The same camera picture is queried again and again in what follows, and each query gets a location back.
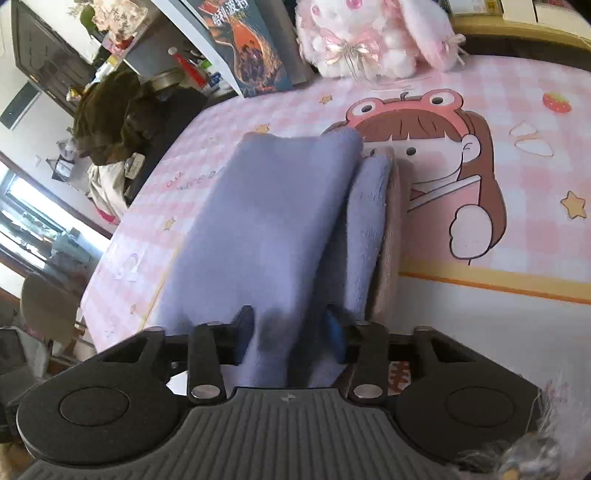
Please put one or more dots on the grey chair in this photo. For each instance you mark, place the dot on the grey chair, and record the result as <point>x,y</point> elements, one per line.
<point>46,304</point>

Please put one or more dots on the white pink plush bunny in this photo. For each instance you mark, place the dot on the white pink plush bunny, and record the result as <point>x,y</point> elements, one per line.
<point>369,27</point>

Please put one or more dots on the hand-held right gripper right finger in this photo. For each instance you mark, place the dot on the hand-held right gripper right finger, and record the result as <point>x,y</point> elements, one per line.
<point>334,337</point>

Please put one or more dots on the illustrated novel book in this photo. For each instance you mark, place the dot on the illustrated novel book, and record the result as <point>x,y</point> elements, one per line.
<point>249,55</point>

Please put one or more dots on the silver metal button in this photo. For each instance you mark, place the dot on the silver metal button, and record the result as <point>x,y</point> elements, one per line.
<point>531,459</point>

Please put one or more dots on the round metal tin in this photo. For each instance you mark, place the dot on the round metal tin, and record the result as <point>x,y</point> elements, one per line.
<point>166,82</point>

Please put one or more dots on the dark cabinet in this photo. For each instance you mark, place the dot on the dark cabinet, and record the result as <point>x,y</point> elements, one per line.
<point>46,55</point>

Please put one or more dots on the flat white box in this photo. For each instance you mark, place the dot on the flat white box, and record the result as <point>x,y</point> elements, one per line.
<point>563,13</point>

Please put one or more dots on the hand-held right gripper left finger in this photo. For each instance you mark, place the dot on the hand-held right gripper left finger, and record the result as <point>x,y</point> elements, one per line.
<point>244,334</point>

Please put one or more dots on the white shelf unit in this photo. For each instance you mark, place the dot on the white shelf unit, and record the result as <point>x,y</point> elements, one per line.
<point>184,34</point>

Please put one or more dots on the pink cartoon desk mat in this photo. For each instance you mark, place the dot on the pink cartoon desk mat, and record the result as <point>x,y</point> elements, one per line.
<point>508,221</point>

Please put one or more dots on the dark cloth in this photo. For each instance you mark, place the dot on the dark cloth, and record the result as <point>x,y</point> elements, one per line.
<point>106,120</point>

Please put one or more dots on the red tassel ornament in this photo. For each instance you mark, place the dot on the red tassel ornament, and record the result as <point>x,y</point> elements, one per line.
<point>191,69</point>

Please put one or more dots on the wooden shelf board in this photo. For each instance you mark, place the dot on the wooden shelf board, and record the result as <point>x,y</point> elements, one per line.
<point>508,30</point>

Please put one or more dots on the purple and brown sweater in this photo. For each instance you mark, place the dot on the purple and brown sweater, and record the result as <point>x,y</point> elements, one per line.
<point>258,221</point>

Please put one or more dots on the white cloth pile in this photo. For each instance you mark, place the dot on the white cloth pile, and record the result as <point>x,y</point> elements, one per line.
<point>108,191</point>

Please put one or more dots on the small white box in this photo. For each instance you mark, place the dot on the small white box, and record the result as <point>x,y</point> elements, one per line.
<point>519,10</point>

